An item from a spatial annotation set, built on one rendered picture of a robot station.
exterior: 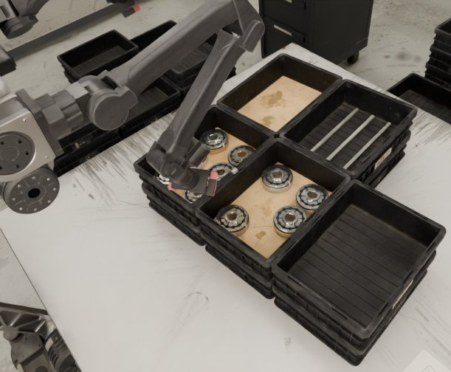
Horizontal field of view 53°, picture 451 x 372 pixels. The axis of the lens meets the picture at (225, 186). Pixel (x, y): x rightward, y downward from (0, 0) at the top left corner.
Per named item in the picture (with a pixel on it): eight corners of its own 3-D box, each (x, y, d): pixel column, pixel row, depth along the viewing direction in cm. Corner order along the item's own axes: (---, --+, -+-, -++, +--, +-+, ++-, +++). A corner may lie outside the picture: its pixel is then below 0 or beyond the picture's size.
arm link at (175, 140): (226, 2, 105) (256, 16, 99) (239, 14, 110) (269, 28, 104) (138, 158, 114) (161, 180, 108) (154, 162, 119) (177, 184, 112)
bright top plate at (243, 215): (234, 237, 136) (234, 235, 136) (209, 221, 141) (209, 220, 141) (255, 215, 141) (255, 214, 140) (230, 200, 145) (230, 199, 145)
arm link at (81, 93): (56, 91, 88) (67, 102, 85) (101, 69, 92) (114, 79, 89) (73, 127, 95) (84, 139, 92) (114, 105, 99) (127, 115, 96)
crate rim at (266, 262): (268, 269, 122) (268, 265, 120) (193, 214, 137) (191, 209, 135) (352, 182, 139) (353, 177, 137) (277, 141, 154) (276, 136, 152)
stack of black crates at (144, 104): (135, 170, 259) (119, 126, 234) (111, 145, 276) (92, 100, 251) (191, 136, 273) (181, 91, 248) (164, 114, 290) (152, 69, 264)
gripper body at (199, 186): (176, 167, 130) (167, 161, 123) (210, 171, 127) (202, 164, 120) (173, 189, 129) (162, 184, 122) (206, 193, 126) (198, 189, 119)
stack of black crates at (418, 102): (466, 136, 249) (479, 102, 232) (432, 163, 239) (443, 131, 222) (404, 103, 272) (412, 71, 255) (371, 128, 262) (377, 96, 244)
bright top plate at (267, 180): (277, 193, 146) (277, 191, 145) (255, 177, 151) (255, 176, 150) (298, 175, 149) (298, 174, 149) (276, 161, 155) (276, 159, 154)
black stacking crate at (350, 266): (360, 355, 114) (366, 337, 105) (270, 286, 129) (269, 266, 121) (437, 252, 130) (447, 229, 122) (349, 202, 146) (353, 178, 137)
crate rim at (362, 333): (365, 342, 107) (367, 337, 105) (268, 269, 122) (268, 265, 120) (446, 233, 123) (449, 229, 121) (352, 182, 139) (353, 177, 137)
